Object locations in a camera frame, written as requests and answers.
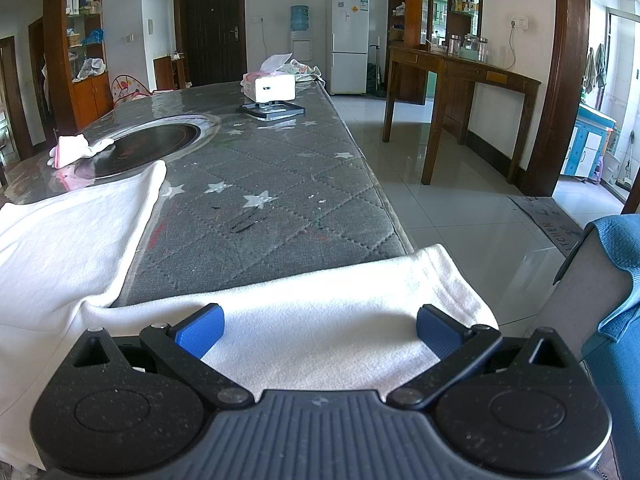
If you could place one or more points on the small white box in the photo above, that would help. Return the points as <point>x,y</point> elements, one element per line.
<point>274,91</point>

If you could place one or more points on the white refrigerator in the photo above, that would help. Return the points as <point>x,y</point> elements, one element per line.
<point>347,45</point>

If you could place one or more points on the low wooden shoe cabinet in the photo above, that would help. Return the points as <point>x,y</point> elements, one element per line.
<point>167,72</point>

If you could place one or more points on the round black cooktop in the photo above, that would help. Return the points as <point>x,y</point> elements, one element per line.
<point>150,147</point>

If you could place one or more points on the wooden side table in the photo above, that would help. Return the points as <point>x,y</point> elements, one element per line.
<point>450,67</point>

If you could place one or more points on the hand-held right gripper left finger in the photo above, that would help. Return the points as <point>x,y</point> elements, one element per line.
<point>200,332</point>

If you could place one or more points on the large glass jar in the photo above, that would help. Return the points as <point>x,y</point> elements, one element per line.
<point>476,47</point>

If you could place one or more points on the small glass jar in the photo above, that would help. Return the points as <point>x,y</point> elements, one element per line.
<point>454,45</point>

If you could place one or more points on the tall wooden shelf unit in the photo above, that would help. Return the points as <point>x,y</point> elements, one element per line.
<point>415,0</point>

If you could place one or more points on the white water dispenser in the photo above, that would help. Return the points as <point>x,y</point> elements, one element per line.
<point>301,50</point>

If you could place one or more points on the floral cloth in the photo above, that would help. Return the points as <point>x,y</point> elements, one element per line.
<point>305,70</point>

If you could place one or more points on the black tray stand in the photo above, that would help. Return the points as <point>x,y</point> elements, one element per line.
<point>272,111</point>

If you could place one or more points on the dark wooden door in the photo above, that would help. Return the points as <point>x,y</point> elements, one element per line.
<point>210,30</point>

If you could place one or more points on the blue balcony cabinet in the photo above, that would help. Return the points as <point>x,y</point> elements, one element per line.
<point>587,142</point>

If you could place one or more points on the wooden display cabinet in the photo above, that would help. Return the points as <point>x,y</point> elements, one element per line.
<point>90,95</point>

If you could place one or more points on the hanging clothes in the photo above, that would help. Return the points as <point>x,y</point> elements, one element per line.
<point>595,67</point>

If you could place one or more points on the pink tissue box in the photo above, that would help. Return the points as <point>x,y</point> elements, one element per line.
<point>265,67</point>

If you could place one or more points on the pink and white cloth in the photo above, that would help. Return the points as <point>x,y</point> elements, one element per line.
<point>75,150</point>

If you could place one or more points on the grey floor mat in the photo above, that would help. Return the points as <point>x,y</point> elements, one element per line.
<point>550,220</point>

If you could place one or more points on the white wall socket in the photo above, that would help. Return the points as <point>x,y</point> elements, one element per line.
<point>518,23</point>

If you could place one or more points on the pink cartoon folding seat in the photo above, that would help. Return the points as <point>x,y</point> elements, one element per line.
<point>127,91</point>

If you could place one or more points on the blue water bottle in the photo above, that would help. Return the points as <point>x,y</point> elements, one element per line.
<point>300,17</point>

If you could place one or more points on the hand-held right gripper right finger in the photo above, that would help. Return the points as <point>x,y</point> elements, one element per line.
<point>437,332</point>

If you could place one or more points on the white garment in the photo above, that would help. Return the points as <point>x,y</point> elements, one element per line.
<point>300,320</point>

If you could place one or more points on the blue cloth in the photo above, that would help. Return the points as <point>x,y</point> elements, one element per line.
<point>617,250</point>

